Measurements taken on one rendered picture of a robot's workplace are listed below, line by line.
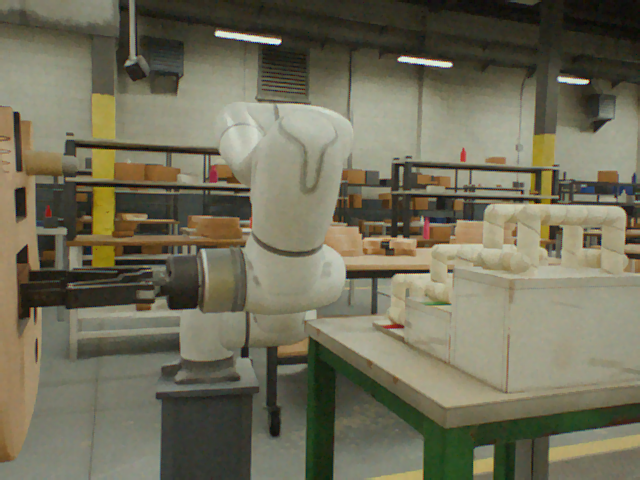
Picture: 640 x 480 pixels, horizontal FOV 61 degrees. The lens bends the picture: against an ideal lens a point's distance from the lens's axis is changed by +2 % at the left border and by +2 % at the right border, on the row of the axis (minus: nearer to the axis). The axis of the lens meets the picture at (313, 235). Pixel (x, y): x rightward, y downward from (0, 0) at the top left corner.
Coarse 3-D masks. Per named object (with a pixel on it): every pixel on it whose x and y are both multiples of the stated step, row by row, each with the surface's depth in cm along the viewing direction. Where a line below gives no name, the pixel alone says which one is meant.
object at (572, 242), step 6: (564, 228) 96; (570, 228) 95; (576, 228) 94; (582, 228) 95; (564, 234) 96; (570, 234) 95; (576, 234) 94; (582, 234) 95; (564, 240) 96; (570, 240) 95; (576, 240) 94; (582, 240) 95; (564, 246) 96; (570, 246) 95; (576, 246) 94; (582, 246) 95; (564, 252) 96; (570, 252) 95; (576, 252) 95; (564, 258) 96; (570, 258) 95; (564, 264) 96; (570, 264) 95; (576, 264) 95
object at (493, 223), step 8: (488, 216) 89; (496, 216) 89; (488, 224) 89; (496, 224) 89; (488, 232) 89; (496, 232) 89; (488, 240) 89; (496, 240) 89; (488, 248) 89; (496, 248) 89
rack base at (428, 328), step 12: (408, 300) 107; (420, 300) 105; (432, 300) 105; (408, 312) 107; (420, 312) 102; (432, 312) 99; (444, 312) 95; (408, 324) 107; (420, 324) 102; (432, 324) 99; (444, 324) 95; (408, 336) 107; (420, 336) 102; (432, 336) 99; (444, 336) 95; (420, 348) 102; (432, 348) 99; (444, 348) 95; (444, 360) 95
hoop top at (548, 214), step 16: (528, 208) 81; (544, 208) 82; (560, 208) 83; (576, 208) 84; (592, 208) 85; (608, 208) 86; (544, 224) 83; (560, 224) 84; (576, 224) 85; (592, 224) 86; (608, 224) 87
